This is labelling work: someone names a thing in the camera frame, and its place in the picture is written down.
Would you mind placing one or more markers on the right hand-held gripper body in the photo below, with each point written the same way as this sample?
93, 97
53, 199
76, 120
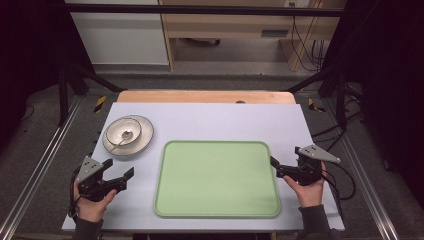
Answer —
311, 170

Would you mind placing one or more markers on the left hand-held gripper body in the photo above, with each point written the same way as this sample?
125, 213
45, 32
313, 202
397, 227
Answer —
89, 173

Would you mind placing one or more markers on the person's right hand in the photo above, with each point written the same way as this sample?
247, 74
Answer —
310, 195

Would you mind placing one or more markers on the person's left hand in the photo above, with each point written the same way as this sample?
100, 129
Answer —
91, 210

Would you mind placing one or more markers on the metal spoon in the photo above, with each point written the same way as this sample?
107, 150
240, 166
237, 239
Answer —
126, 135

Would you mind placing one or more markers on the white bowl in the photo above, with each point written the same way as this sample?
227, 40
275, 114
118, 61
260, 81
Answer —
116, 128

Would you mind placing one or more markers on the white plate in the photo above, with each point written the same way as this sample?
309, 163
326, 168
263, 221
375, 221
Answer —
145, 141

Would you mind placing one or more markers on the yellow black tape marker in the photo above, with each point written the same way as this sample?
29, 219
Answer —
312, 105
100, 104

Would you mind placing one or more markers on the green tray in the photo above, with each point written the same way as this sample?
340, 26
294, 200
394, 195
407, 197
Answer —
216, 180

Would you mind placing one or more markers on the white table cover board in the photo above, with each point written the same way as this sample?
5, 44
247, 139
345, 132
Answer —
216, 121

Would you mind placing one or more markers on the wooden table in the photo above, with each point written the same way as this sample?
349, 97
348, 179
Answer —
200, 96

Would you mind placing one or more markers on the black curtain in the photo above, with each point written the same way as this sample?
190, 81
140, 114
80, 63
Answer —
390, 83
30, 50

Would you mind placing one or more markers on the white cabinet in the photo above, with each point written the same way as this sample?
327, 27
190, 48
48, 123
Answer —
120, 36

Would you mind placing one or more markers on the wooden desk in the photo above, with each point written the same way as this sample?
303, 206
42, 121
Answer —
233, 26

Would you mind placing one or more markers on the aluminium floor rail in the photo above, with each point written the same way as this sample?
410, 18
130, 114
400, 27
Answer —
366, 186
36, 166

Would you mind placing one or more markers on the black frame strut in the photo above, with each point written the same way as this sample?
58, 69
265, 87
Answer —
340, 96
62, 93

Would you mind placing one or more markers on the black horizontal frame bar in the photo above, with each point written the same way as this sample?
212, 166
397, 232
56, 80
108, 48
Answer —
200, 9

